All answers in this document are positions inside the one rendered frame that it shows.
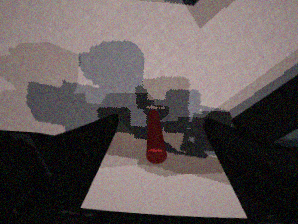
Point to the red peg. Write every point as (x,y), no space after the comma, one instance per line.
(156,151)

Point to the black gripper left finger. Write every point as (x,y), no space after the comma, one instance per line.
(70,160)

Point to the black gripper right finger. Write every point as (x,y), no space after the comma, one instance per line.
(264,175)

